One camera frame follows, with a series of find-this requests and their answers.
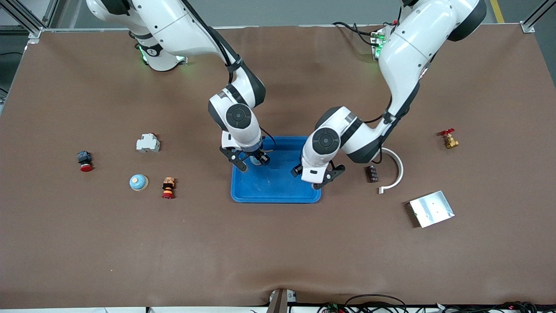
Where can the white circuit breaker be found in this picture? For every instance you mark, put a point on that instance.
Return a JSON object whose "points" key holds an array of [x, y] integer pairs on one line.
{"points": [[147, 144]]}

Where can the blue bell with cream button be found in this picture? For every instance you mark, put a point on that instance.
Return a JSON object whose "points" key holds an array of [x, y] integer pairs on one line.
{"points": [[138, 182], [254, 161]]}

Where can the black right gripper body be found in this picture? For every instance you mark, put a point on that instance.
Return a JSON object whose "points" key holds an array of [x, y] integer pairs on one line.
{"points": [[259, 156]]}

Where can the silver metal plate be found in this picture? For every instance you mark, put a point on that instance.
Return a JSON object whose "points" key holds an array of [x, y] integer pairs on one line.
{"points": [[432, 209]]}

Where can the long dark electrolytic capacitor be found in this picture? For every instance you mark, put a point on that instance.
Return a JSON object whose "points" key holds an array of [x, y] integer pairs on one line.
{"points": [[373, 174]]}

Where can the black red push button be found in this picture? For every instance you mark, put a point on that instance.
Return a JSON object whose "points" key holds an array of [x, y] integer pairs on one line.
{"points": [[84, 158]]}

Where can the brown table cover sheet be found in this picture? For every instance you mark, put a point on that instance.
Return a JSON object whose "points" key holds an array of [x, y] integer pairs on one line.
{"points": [[278, 243]]}

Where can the blue plastic tray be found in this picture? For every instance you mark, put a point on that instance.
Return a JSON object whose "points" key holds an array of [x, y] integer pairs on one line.
{"points": [[278, 187]]}

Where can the white curved plastic bracket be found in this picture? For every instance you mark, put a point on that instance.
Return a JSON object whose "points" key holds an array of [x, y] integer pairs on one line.
{"points": [[401, 169]]}

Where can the aluminium frame post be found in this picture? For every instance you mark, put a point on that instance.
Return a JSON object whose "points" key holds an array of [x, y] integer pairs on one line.
{"points": [[527, 27], [30, 26]]}

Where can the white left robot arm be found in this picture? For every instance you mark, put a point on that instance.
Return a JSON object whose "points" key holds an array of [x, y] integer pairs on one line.
{"points": [[412, 52]]}

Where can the metal base connector bracket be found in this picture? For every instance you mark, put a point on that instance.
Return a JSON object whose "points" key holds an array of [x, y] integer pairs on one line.
{"points": [[377, 43]]}

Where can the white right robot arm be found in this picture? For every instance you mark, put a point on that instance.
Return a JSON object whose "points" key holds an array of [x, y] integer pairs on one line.
{"points": [[173, 26]]}

